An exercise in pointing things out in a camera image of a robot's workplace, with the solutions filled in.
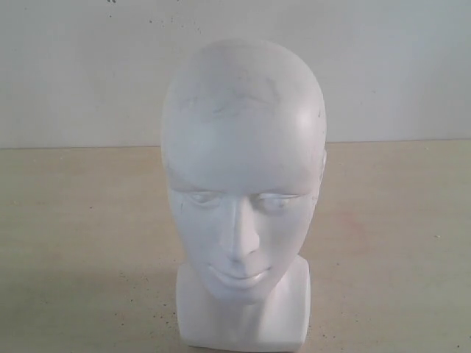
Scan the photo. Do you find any white mannequin head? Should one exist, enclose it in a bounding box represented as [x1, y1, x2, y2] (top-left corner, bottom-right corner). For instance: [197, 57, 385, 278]
[161, 39, 327, 352]

